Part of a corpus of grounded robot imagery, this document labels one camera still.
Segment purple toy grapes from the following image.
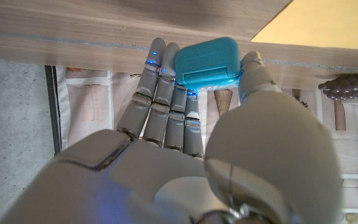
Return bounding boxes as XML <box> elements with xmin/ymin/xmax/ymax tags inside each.
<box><xmin>318</xmin><ymin>73</ymin><xmax>358</xmax><ymax>101</ymax></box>

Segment printed bookshelf backdrop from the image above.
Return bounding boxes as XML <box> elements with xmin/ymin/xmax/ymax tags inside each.
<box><xmin>56</xmin><ymin>65</ymin><xmax>358</xmax><ymax>224</ymax></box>

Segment small blue box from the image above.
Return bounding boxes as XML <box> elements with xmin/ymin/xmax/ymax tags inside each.
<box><xmin>174</xmin><ymin>37</ymin><xmax>241</xmax><ymax>91</ymax></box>

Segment yellow-orange paper envelope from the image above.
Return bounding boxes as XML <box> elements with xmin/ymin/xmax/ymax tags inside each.
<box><xmin>250</xmin><ymin>0</ymin><xmax>358</xmax><ymax>50</ymax></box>

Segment black backdrop stand pole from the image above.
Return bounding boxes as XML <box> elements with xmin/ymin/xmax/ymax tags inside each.
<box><xmin>44</xmin><ymin>65</ymin><xmax>62</xmax><ymax>155</ymax></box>

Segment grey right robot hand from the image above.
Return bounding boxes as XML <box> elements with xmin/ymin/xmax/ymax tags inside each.
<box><xmin>0</xmin><ymin>37</ymin><xmax>344</xmax><ymax>224</ymax></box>

